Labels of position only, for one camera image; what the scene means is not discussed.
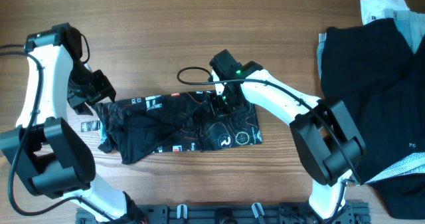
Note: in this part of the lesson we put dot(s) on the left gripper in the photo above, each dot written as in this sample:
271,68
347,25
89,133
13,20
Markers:
104,90

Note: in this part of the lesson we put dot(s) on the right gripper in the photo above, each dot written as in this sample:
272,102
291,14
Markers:
216,108

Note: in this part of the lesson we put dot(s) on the black orange-patterned cycling jersey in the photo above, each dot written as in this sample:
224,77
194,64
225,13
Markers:
179,122

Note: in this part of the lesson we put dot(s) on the grey light garment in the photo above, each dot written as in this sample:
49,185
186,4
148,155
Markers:
411,26

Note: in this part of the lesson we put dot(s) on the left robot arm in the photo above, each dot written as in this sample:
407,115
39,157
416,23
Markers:
45,153

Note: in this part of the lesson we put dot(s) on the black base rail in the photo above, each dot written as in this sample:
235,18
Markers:
298,212

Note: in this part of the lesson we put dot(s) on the black garment in pile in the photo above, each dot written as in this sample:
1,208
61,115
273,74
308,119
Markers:
380,79

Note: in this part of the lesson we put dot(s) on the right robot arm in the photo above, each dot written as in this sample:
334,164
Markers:
328,143

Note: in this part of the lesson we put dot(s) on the white garment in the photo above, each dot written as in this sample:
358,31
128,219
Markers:
374,9

